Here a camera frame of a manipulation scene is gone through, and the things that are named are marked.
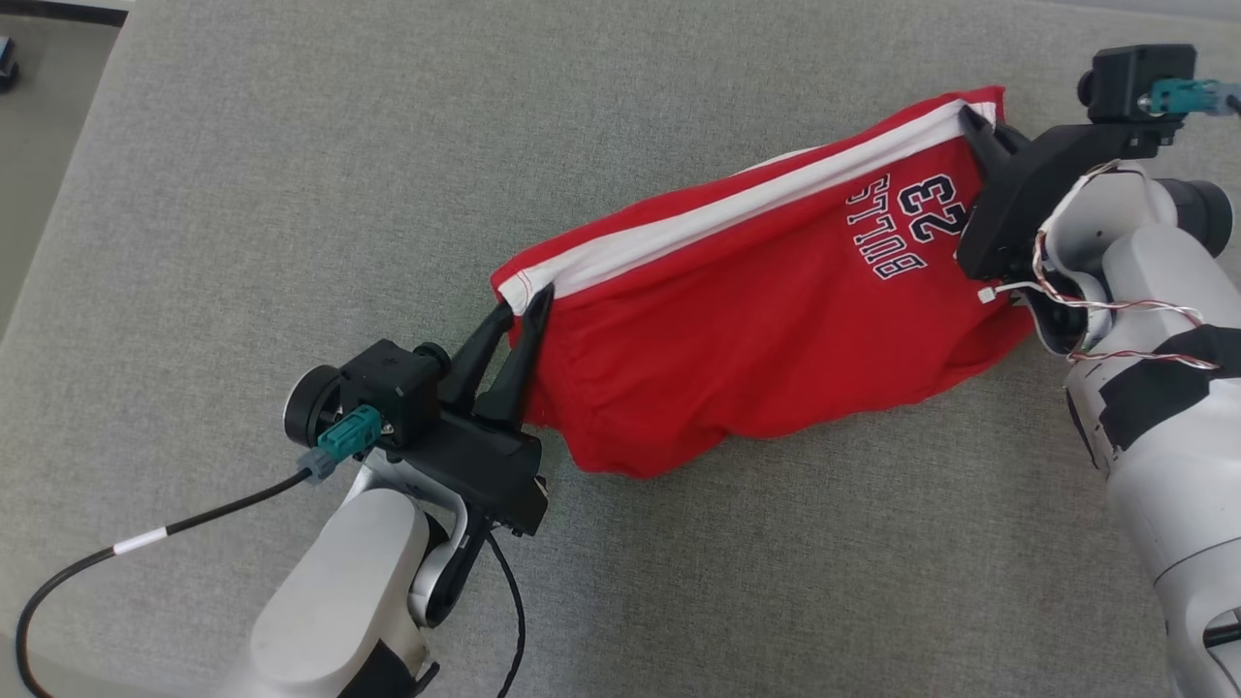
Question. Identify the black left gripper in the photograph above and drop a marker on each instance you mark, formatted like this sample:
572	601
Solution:
485	465

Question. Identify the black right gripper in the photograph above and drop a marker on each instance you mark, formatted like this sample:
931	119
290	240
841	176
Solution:
1028	213

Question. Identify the red Bulls shorts white stripe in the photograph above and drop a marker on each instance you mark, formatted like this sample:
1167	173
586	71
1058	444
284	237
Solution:
727	339

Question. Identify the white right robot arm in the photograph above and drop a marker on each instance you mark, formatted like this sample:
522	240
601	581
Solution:
1173	465

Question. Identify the dark skirting strip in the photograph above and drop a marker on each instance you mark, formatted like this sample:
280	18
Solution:
58	12

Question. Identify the small dark blue object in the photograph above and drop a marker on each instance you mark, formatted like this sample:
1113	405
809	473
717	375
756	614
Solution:
8	66

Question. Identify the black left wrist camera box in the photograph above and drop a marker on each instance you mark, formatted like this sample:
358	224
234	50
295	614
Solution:
388	388

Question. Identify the teal left camera connector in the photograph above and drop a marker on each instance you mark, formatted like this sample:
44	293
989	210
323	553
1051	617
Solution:
349	436

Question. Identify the teal camera connector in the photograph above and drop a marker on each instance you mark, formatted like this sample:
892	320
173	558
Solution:
349	436
1178	97

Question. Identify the teal right camera connector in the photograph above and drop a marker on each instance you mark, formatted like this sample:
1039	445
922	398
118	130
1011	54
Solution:
1178	97

